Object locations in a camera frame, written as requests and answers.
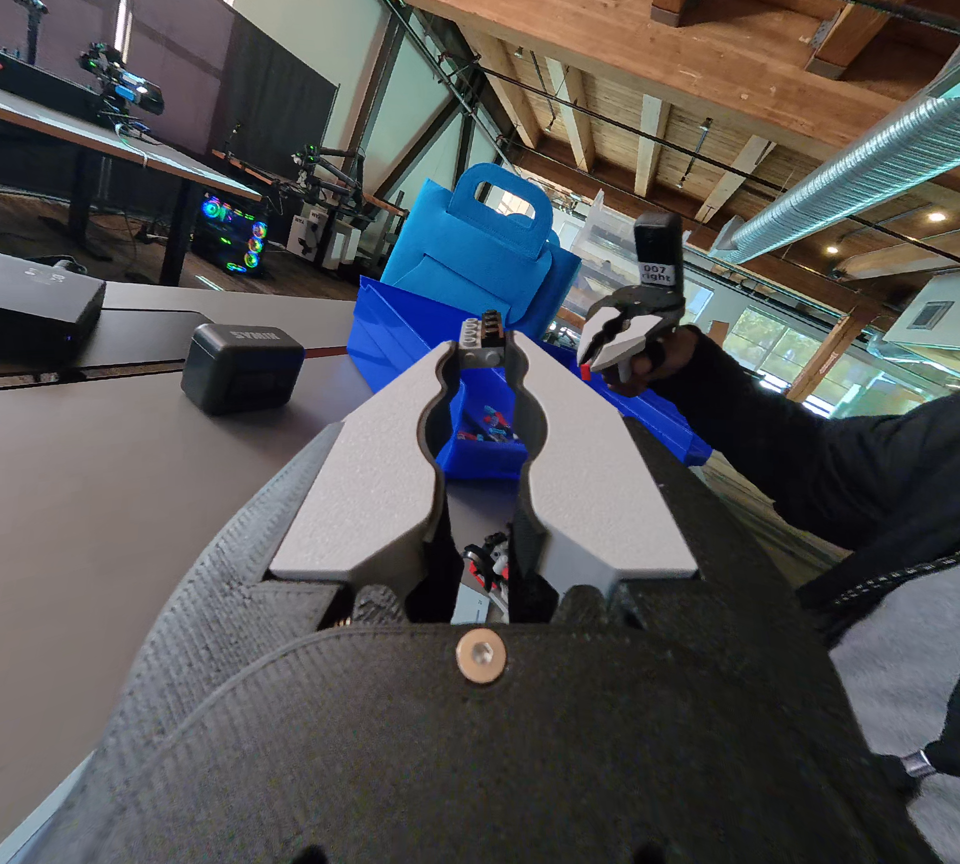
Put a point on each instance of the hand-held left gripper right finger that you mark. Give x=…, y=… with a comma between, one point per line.
x=600, y=474

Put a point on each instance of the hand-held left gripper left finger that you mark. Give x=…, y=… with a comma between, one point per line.
x=360, y=474

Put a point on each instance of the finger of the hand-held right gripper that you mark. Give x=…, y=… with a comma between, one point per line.
x=604, y=335
x=626, y=346

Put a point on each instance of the grey and black toy brick assembly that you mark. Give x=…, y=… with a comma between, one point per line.
x=480, y=350

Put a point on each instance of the blue plastic bin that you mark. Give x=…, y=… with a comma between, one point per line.
x=390, y=339
x=667, y=429

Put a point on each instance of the grey toy brick model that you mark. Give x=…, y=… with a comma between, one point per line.
x=487, y=564

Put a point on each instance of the person's right forearm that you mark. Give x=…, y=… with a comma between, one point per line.
x=750, y=414

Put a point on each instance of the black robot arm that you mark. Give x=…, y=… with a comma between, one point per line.
x=330, y=166

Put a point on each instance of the grey desk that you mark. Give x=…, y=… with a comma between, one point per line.
x=112, y=504

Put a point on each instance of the person's right hand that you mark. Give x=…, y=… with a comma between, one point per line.
x=675, y=350

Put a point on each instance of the clear plastic drawer stack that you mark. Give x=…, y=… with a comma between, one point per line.
x=600, y=226

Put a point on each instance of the pile of loose toy bricks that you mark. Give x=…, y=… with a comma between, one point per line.
x=487, y=425

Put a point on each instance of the blue felt bag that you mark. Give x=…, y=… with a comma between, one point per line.
x=465, y=264

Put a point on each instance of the black cube charger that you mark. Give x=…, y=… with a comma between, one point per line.
x=240, y=372

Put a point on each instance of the plain white box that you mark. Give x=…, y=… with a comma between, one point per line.
x=346, y=242

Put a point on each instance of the white box with black logo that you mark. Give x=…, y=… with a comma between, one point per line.
x=309, y=233

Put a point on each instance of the black flat pad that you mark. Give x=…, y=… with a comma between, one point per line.
x=150, y=337

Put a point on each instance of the computer tower with glowing fans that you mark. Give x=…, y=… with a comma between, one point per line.
x=232, y=233

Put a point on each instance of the orange edged table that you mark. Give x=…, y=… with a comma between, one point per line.
x=247, y=166

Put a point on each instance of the black flat box device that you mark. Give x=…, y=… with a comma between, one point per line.
x=45, y=312

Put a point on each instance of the wooden table with black legs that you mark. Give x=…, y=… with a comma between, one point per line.
x=150, y=155

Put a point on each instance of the black device with green lights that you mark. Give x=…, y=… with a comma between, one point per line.
x=124, y=80

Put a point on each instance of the silver ventilation duct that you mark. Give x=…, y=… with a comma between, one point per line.
x=847, y=181

